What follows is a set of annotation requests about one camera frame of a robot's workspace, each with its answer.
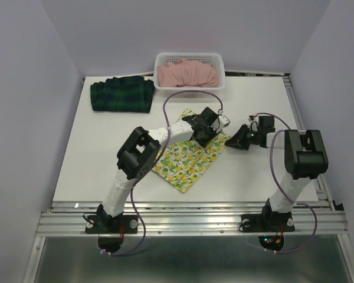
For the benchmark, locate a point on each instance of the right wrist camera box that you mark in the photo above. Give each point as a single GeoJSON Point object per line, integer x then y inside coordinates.
{"type": "Point", "coordinates": [253, 123]}

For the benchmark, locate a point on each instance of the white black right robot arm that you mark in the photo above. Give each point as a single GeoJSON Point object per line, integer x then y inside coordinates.
{"type": "Point", "coordinates": [305, 159]}

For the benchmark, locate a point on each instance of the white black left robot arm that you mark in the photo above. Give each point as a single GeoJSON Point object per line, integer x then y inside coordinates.
{"type": "Point", "coordinates": [139, 153]}

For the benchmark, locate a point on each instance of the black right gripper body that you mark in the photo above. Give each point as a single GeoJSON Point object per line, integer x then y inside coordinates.
{"type": "Point", "coordinates": [252, 136]}

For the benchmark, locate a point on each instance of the aluminium frame rail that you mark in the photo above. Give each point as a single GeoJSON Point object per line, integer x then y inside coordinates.
{"type": "Point", "coordinates": [242, 73]}

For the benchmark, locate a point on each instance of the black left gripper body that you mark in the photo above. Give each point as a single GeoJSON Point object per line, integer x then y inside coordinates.
{"type": "Point", "coordinates": [209, 135]}

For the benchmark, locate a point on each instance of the green plaid folded skirt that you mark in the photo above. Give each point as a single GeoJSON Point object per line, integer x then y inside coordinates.
{"type": "Point", "coordinates": [133, 94]}

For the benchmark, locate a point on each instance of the white plastic basket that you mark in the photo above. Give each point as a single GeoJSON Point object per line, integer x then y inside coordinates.
{"type": "Point", "coordinates": [208, 58]}

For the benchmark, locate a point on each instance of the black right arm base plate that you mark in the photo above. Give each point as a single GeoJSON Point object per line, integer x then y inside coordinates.
{"type": "Point", "coordinates": [271, 228]}

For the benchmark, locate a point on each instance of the pink skirt in basket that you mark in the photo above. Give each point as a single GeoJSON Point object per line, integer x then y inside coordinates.
{"type": "Point", "coordinates": [187, 73]}

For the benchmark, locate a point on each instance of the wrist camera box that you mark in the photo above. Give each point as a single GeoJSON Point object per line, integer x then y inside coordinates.
{"type": "Point", "coordinates": [223, 122]}
{"type": "Point", "coordinates": [253, 123]}

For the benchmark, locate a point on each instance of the lemon print skirt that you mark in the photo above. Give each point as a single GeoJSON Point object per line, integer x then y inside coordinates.
{"type": "Point", "coordinates": [183, 163]}

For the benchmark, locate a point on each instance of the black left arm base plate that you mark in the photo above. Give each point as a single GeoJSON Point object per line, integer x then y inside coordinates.
{"type": "Point", "coordinates": [111, 234]}

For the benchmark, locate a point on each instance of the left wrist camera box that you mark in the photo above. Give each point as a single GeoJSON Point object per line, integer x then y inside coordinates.
{"type": "Point", "coordinates": [223, 122]}

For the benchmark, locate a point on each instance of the front aluminium rail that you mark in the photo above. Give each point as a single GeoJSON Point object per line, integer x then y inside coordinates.
{"type": "Point", "coordinates": [192, 219]}

